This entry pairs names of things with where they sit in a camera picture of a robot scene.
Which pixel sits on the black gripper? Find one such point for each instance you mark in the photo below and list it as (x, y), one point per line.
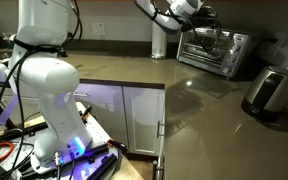
(202, 18)

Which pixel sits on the silver toaster oven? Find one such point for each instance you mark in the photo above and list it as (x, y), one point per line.
(217, 53)

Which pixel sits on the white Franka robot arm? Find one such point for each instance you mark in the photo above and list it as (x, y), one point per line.
(54, 86)

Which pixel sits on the narrow white cabinet door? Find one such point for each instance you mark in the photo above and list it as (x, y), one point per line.
(144, 120)

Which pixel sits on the wide white cabinet door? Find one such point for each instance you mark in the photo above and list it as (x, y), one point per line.
(100, 110)

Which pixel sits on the white paper towel roll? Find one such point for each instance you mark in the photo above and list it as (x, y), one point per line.
(159, 45)

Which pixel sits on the silver black electric kettle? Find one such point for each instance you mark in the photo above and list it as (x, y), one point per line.
(272, 91)

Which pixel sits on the white wall outlet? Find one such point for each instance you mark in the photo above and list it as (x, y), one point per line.
(99, 29)

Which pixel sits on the black camera on stand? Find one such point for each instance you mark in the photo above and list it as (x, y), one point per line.
(62, 52)

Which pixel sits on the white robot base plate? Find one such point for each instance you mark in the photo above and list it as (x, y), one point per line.
(99, 133)

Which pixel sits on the black aluminium rail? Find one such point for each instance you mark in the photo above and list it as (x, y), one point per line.
(102, 166)

